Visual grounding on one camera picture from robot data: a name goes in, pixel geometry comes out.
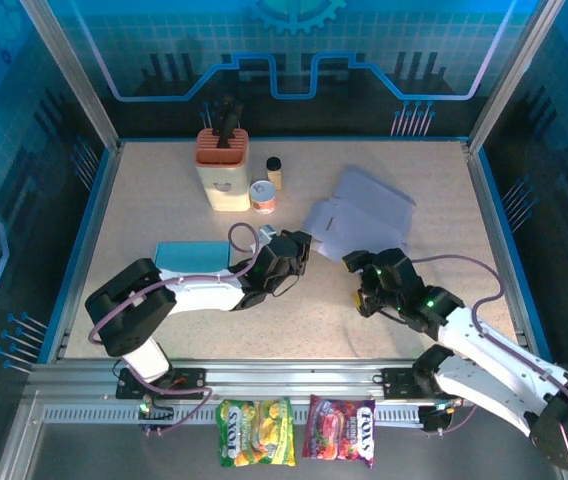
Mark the green Fox's candy bag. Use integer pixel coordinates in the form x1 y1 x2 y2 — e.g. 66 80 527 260
215 397 298 469

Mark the red Fox's candy bag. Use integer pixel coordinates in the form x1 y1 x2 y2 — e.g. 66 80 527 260
302 393 377 470

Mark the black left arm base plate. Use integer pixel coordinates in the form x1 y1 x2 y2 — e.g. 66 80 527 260
116 367 207 401

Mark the white slotted cable duct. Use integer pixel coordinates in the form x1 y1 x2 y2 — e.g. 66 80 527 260
43 403 423 426

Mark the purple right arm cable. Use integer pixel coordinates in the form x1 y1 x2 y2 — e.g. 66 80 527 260
411 254 568 446

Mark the teal paper box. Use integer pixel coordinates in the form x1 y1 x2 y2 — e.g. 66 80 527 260
155 241 230 275

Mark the small dark-capped spice bottle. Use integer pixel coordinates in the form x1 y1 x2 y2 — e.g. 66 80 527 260
265 156 284 191

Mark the black knife handle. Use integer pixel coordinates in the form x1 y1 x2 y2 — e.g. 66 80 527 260
213 92 243 150

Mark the small round tin can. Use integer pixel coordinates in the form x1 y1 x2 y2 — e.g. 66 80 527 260
248 179 279 215

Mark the lavender paper box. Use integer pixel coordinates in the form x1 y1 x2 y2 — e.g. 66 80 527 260
302 167 417 262

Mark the aluminium frame post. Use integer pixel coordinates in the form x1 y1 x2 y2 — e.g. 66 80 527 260
466 0 568 154
17 0 124 154

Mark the beige knife block orange top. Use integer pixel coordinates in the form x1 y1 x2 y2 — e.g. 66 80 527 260
193 127 251 212

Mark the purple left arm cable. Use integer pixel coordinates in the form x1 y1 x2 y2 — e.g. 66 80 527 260
87 222 266 437

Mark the black controller module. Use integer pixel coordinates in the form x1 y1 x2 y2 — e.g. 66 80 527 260
418 402 454 435
137 405 175 435

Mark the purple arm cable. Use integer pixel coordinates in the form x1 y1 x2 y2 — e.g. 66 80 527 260
87 222 266 437
411 254 568 446

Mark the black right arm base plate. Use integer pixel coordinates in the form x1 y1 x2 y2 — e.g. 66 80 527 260
381 367 473 401

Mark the aluminium mounting rail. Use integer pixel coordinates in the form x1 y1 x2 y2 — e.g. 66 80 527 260
26 358 565 404

